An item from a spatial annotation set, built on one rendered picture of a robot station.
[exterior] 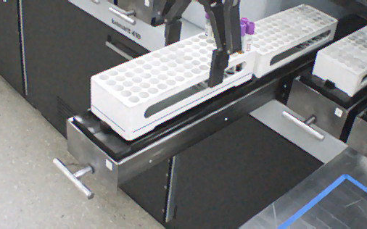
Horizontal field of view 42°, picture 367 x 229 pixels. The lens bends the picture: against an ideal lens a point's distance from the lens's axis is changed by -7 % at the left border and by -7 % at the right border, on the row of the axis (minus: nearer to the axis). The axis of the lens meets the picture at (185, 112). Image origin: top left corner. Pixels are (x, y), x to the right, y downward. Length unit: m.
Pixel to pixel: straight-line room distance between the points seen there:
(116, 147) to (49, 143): 1.28
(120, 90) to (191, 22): 0.55
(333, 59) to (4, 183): 1.30
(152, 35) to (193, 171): 0.37
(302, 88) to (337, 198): 0.32
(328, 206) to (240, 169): 0.52
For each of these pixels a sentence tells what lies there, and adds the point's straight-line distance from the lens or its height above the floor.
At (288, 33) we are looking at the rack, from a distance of 1.05.
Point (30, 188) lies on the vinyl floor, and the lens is 1.86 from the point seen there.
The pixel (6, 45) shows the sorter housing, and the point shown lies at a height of 0.29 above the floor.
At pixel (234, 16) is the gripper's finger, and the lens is 0.78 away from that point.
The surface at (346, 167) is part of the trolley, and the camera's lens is 0.81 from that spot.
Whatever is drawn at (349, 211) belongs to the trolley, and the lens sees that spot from 0.74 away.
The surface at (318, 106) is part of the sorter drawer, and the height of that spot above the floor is 0.78.
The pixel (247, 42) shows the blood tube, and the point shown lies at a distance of 0.90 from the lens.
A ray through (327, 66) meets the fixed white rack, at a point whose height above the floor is 0.85.
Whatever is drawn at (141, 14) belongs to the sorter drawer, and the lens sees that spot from 1.29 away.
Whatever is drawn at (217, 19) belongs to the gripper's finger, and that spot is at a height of 0.97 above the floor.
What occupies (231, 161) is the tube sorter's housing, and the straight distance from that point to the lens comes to 1.23.
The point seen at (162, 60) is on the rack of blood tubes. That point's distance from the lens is 0.85.
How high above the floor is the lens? 1.32
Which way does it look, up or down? 36 degrees down
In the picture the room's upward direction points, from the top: 7 degrees clockwise
